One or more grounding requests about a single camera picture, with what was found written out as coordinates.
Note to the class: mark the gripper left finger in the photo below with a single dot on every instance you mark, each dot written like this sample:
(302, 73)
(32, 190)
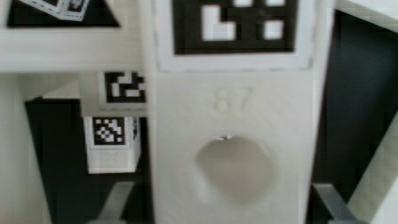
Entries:
(110, 214)

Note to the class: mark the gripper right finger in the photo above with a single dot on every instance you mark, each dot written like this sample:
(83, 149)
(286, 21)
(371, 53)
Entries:
(341, 215)

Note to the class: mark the white chair back frame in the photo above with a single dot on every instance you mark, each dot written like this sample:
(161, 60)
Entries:
(232, 111)

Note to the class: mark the white chair leg with tag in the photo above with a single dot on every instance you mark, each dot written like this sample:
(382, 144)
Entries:
(112, 144)

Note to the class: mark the white tagged cube right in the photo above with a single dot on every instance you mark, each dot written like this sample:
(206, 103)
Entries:
(64, 9)

